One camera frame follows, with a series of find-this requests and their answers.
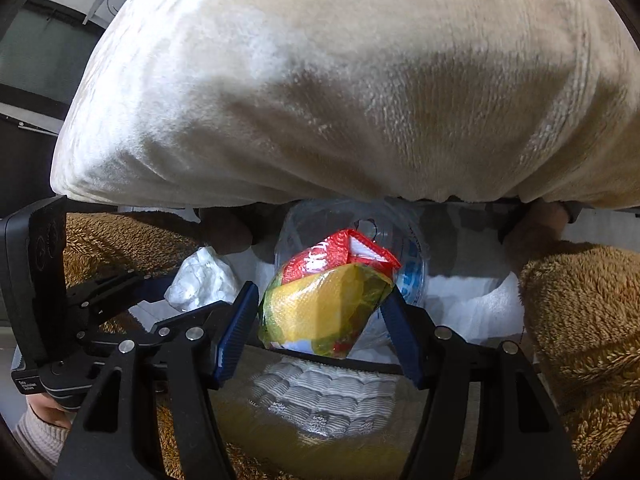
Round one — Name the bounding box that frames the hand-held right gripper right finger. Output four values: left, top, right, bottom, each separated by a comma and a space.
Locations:
380, 287, 583, 480

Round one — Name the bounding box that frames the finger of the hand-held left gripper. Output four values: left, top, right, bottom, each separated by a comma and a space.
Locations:
65, 271, 176, 327
75, 310, 173, 361

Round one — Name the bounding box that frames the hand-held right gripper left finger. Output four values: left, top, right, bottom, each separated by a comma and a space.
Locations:
52, 282, 260, 480

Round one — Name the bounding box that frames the clear plastic bag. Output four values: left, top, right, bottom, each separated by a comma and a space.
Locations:
274, 199, 432, 361

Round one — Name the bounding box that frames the yellow red snack wrapper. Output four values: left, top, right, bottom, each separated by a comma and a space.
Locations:
257, 229, 403, 360

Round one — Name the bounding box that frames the person's left hand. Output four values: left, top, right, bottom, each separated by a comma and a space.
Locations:
14, 394, 73, 478

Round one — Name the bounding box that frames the crumpled white tissue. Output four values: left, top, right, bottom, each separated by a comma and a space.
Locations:
164, 246, 241, 313

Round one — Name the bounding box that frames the grey striped cloth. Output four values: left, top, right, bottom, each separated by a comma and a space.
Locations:
250, 360, 401, 438

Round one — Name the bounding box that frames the cream fleece bed blanket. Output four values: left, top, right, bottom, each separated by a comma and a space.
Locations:
50, 0, 640, 211

